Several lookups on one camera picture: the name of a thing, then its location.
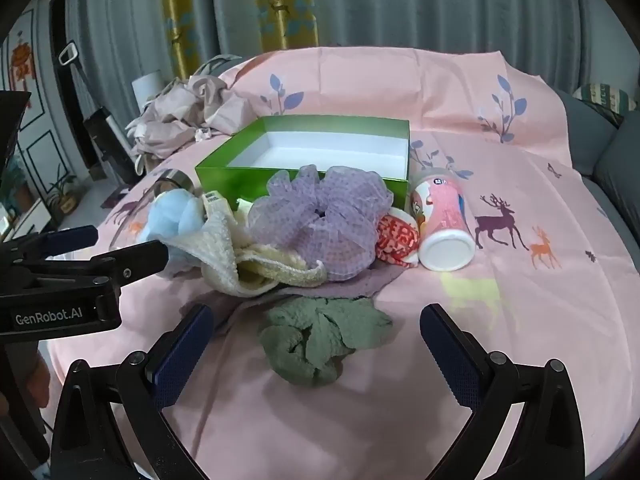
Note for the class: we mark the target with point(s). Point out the green cloth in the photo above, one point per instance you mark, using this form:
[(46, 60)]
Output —
[(306, 340)]

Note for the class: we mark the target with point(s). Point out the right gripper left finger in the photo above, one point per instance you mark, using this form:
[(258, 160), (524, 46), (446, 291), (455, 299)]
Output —
[(87, 443)]

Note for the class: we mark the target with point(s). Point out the green cardboard box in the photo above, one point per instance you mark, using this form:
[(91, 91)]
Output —
[(242, 166)]

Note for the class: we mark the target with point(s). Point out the yellow patterned curtain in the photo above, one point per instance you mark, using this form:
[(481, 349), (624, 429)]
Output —
[(198, 30)]

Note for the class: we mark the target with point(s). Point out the person's left hand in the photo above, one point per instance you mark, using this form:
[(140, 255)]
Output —
[(25, 392)]

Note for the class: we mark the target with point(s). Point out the glass bottle with metal lid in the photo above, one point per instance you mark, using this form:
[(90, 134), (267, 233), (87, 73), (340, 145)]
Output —
[(172, 179)]

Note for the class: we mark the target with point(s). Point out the blue plush toy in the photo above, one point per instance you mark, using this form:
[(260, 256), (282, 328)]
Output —
[(174, 213)]

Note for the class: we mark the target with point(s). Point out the purple mesh bath pouf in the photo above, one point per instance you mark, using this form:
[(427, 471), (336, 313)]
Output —
[(330, 218)]

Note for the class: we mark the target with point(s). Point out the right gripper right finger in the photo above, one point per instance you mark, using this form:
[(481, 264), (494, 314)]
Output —
[(547, 442)]

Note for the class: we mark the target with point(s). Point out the cream yellow towel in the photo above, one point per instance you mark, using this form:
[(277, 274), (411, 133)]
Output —
[(232, 263)]

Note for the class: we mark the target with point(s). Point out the red ornament wall hanging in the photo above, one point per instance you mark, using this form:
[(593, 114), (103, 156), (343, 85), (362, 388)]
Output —
[(21, 64)]

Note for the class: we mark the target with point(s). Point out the white lamp shade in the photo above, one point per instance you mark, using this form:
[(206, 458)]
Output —
[(147, 87)]

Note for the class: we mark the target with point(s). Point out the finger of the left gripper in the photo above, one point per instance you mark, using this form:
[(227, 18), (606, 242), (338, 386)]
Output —
[(36, 246), (116, 269)]

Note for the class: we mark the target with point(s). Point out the pink cartoon cup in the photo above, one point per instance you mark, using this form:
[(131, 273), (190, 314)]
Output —
[(437, 205)]

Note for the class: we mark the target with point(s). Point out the grey curtain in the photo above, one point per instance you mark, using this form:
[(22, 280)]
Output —
[(121, 40)]

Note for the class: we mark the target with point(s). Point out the grey sofa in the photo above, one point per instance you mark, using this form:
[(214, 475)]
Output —
[(606, 155)]

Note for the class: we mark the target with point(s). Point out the red white patterned cup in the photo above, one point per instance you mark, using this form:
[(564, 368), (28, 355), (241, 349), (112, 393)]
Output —
[(398, 239)]

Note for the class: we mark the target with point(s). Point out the beige crumpled fabric pile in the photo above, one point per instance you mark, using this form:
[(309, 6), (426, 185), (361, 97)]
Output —
[(188, 111)]

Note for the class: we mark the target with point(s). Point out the striped green cushion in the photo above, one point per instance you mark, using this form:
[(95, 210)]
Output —
[(611, 103)]

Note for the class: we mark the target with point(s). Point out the potted plant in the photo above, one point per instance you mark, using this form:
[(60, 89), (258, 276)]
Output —
[(63, 199)]

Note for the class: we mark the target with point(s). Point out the mauve fleece towel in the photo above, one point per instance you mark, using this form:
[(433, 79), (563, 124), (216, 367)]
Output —
[(226, 309)]

